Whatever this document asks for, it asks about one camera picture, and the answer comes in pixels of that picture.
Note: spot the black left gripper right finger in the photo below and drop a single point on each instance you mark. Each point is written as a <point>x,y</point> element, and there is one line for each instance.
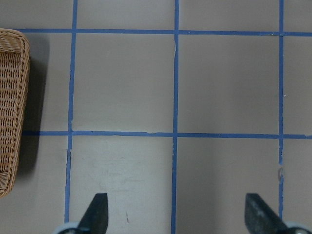
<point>259,218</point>

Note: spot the brown wicker basket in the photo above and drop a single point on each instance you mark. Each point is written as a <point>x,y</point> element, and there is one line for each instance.
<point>14,79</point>

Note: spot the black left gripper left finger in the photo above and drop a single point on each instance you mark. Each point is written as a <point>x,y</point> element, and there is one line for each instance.
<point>95,219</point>

